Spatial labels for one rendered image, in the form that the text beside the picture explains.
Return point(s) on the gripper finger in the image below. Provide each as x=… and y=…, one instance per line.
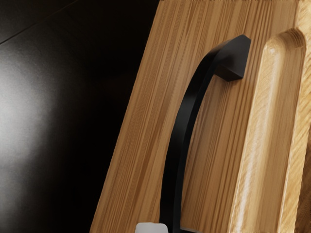
x=151, y=228

